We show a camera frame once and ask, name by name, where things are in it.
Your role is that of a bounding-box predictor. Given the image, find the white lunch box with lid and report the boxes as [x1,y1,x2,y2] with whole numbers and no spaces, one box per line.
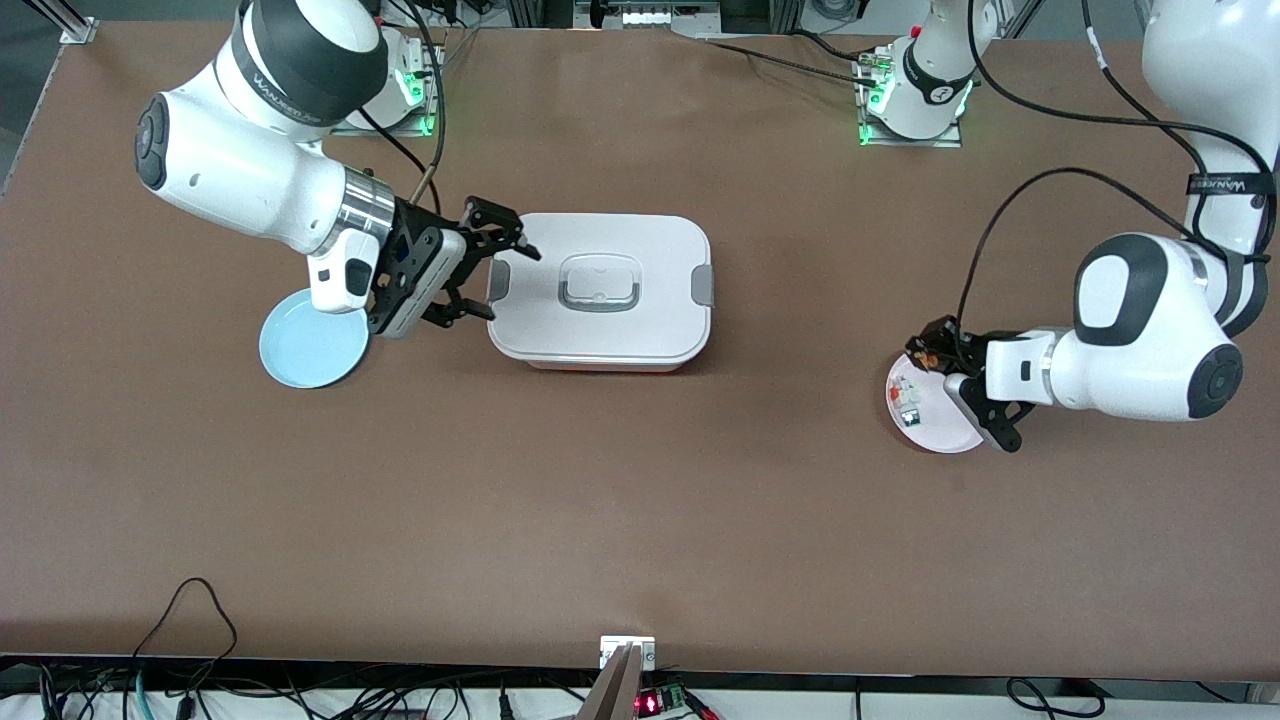
[486,212,715,373]

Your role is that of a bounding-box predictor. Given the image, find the pale pink round plate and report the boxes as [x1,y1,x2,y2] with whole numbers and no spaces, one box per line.
[886,350,987,454]

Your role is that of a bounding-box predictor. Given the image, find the light blue round plate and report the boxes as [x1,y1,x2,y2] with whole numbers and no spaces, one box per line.
[259,288,372,389]

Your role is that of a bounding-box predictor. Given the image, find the grey metal beam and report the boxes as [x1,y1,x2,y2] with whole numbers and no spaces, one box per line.
[578,645,645,720]

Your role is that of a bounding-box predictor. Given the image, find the aluminium profile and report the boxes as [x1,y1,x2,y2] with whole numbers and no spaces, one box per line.
[58,0,99,46]

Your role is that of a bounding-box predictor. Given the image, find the circuit board with red light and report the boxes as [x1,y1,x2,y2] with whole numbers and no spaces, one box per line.
[635,682,721,720]

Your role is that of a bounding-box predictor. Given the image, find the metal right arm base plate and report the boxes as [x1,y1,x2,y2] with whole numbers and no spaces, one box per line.
[335,40,447,138]

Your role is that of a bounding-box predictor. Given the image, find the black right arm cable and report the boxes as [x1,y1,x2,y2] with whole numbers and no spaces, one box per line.
[355,0,448,209]

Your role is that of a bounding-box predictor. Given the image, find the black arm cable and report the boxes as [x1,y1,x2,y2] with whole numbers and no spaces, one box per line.
[355,0,448,209]
[956,0,1280,331]

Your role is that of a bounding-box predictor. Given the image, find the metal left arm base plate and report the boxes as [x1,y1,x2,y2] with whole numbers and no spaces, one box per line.
[855,48,966,149]

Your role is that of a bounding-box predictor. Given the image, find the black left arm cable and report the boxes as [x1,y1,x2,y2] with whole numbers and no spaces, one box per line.
[956,0,1280,331]

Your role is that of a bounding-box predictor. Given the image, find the black coiled cable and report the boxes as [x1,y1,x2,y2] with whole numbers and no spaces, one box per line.
[1005,678,1107,719]

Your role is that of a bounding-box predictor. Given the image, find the black cable on table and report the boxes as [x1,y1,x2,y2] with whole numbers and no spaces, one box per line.
[700,36,883,87]
[788,28,873,65]

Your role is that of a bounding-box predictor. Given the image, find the black looped cable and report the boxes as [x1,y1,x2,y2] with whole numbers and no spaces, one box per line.
[130,577,241,693]

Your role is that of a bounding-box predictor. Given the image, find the small metal bracket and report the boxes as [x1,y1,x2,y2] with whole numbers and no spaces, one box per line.
[600,636,656,671]

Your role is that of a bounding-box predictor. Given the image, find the tangled black cables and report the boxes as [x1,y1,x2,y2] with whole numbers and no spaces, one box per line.
[0,665,601,720]

